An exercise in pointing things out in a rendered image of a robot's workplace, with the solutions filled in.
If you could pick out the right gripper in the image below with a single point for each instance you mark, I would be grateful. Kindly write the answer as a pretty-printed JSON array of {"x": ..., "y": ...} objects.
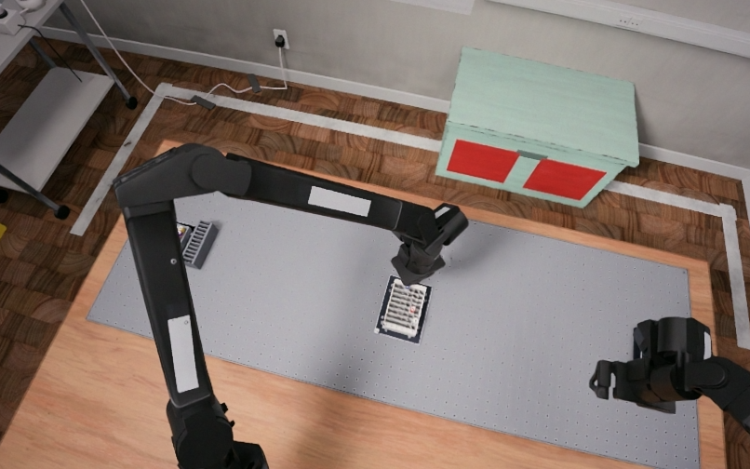
[{"x": 638, "y": 392}]

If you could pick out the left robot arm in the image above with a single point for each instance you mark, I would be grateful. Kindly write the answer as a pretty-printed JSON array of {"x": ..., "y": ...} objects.
[{"x": 201, "y": 437}]

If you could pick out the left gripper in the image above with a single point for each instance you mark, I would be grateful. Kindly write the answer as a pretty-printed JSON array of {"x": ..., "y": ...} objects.
[{"x": 415, "y": 273}]

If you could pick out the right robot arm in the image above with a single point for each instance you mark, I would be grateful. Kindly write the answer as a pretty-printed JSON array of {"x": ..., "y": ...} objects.
[{"x": 671, "y": 342}]

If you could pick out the white tube rack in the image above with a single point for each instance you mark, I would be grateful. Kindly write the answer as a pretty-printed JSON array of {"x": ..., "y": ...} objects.
[{"x": 394, "y": 313}]

